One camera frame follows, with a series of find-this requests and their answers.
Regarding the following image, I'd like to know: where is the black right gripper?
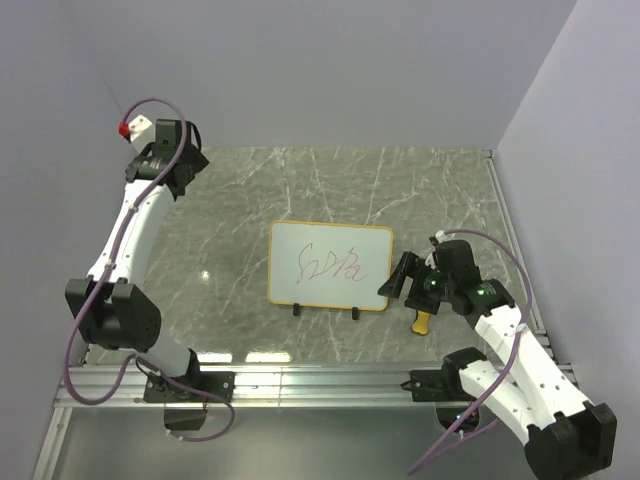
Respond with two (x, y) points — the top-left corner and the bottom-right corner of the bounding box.
(377, 251), (455, 315)

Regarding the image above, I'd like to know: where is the yellow handled eraser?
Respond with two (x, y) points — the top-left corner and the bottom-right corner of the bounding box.
(411, 310), (431, 336)

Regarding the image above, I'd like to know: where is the yellow framed whiteboard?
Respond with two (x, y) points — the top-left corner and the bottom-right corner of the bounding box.
(267, 220), (394, 312)

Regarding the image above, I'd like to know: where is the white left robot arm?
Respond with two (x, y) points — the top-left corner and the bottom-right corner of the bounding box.
(65, 116), (209, 402)

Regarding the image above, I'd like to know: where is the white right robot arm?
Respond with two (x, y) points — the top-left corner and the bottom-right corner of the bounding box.
(378, 233), (617, 479)

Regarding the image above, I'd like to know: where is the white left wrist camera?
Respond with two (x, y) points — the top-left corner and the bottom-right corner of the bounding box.
(118, 115), (155, 147)

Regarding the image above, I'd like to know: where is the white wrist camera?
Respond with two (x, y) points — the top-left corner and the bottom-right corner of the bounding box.
(424, 230), (448, 268)
(118, 115), (155, 147)

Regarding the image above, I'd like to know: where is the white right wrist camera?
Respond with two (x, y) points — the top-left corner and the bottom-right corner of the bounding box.
(424, 230), (448, 268)

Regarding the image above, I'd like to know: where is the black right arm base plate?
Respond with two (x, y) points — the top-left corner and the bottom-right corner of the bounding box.
(400, 369), (451, 403)

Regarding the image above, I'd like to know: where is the aluminium side rail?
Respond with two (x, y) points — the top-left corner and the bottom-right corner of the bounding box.
(482, 149), (557, 362)

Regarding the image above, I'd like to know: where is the aluminium mounting rail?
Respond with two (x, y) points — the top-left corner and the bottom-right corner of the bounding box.
(70, 363), (440, 410)

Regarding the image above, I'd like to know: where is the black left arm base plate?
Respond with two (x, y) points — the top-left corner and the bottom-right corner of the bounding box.
(143, 371), (235, 403)

